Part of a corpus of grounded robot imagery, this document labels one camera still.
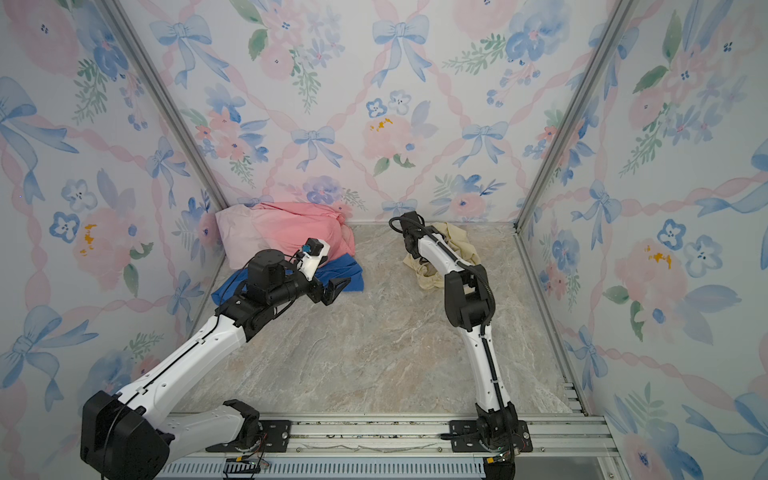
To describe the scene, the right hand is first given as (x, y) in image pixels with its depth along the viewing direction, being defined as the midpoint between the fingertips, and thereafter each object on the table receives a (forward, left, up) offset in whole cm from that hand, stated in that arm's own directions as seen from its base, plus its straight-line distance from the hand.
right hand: (447, 240), depth 104 cm
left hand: (-25, +33, +18) cm, 45 cm away
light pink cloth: (+2, +73, +4) cm, 73 cm away
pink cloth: (+2, +55, +4) cm, 56 cm away
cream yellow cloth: (-12, +8, -4) cm, 14 cm away
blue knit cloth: (-10, +36, -6) cm, 38 cm away
